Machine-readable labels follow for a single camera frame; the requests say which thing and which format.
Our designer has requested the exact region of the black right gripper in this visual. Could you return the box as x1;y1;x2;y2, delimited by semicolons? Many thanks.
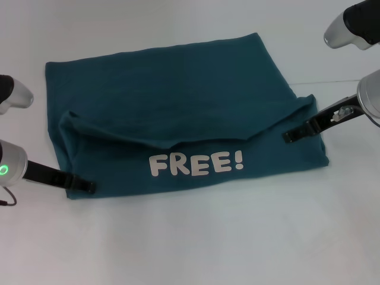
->
281;94;364;145

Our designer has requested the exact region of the blue shirt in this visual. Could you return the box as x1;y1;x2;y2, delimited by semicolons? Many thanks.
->
44;31;330;200

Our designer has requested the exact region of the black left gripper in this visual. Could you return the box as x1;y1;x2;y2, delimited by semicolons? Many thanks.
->
23;160;98;195

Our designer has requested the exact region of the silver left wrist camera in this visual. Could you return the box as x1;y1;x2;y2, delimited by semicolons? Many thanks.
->
0;74;34;116

